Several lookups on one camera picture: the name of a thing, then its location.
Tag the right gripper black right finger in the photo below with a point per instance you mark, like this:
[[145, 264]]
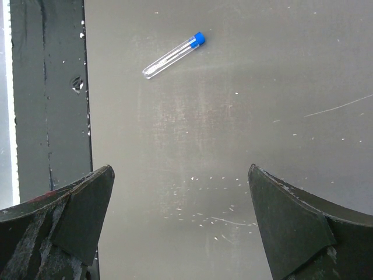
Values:
[[308, 237]]

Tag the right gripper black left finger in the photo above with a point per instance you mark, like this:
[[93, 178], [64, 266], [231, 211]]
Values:
[[55, 236]]

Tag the blue-capped test tube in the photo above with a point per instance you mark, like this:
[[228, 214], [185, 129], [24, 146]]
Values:
[[174, 55]]

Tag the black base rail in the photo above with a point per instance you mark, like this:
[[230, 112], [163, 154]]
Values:
[[51, 95]]

